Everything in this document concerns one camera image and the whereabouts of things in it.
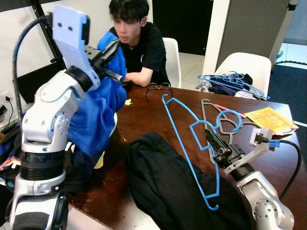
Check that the black flat panel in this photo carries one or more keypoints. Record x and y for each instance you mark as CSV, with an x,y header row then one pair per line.
x,y
33,81

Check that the black rimmed glasses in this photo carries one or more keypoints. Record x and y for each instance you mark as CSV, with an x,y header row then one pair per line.
x,y
158,85

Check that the yellow paper packet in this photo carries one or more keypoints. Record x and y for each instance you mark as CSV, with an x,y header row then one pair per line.
x,y
268,120

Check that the grey panel white frame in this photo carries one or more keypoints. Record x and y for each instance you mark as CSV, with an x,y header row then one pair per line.
x,y
249,28

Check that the yellow sticky note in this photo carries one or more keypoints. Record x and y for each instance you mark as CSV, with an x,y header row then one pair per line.
x,y
128,101
100,160

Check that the blue garment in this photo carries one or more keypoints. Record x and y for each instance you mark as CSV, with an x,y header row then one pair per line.
x,y
96,120

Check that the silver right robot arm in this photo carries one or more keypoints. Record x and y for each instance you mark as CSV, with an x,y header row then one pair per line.
x,y
268,206

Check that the black garment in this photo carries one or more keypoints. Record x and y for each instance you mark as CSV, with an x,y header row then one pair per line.
x,y
158,182

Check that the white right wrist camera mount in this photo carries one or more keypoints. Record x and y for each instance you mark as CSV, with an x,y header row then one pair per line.
x,y
261,136

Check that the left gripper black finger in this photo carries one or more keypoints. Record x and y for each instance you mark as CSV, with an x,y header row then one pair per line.
x,y
113,52
109,48

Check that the white chair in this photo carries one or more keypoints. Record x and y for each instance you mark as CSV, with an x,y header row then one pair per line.
x,y
172,57
244,67

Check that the white round bowl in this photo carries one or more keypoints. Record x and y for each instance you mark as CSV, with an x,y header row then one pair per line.
x,y
114,127

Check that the navy garment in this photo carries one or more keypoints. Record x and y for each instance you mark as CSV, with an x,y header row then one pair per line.
x,y
230,88

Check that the blue plastic hanger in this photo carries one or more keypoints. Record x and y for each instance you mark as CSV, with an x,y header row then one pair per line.
x,y
204,76
261,94
182,143

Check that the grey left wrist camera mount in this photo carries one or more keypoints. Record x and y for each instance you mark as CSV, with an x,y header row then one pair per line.
x,y
69,33

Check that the person in black shirt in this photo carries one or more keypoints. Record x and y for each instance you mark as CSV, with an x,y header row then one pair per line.
x,y
148,48

